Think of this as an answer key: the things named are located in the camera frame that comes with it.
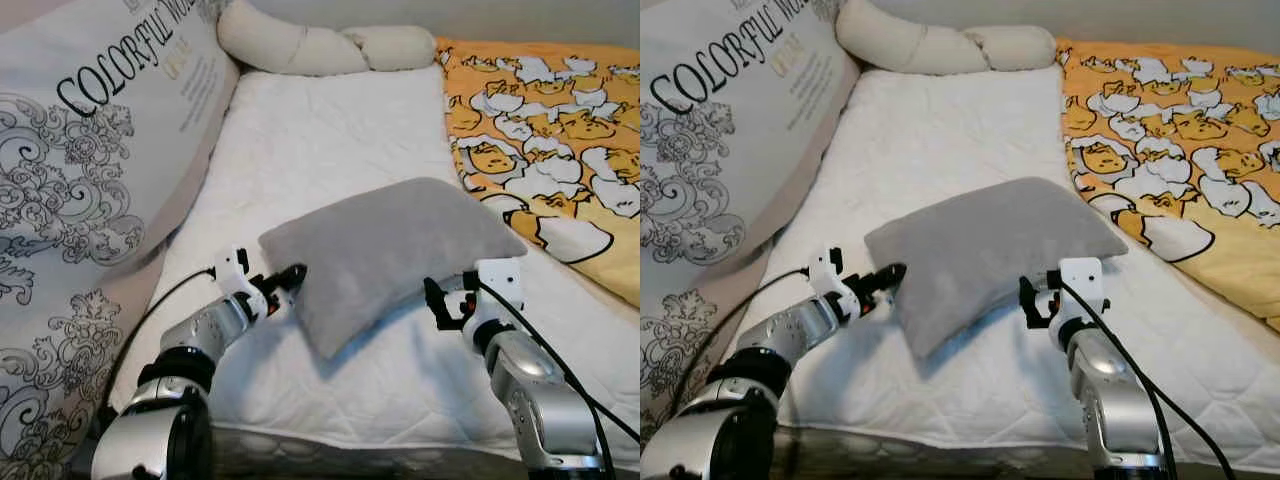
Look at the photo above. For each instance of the grey pillow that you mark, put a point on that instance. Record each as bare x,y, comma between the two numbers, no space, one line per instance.
1000,250
390,250

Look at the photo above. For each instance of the grey bed base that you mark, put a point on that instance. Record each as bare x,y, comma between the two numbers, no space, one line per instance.
950,458
350,460

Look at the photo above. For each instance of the large printed grey cushion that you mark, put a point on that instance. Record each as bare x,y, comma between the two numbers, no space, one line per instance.
720,150
100,150

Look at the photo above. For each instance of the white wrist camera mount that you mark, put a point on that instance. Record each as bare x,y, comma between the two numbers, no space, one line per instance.
1085,280
825,268
500,280
228,268

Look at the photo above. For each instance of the short cream bolster pillow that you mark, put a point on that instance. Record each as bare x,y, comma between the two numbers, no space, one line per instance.
395,47
1015,47

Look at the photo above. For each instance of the long cream bolster pillow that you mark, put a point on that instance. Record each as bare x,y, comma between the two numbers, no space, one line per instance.
890,45
270,45

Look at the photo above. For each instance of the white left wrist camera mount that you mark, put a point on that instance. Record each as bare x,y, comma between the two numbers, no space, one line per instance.
228,268
825,268

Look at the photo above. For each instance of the white quilted mattress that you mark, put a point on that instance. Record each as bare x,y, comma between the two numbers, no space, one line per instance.
950,130
330,130

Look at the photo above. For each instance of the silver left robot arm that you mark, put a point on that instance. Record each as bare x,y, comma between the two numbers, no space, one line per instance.
800,335
200,335

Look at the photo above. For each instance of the yellow cartoon egg blanket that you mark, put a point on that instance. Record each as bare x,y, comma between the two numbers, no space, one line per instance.
1160,120
530,120

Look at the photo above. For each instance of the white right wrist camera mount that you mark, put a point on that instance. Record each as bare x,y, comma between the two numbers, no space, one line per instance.
500,280
1085,280

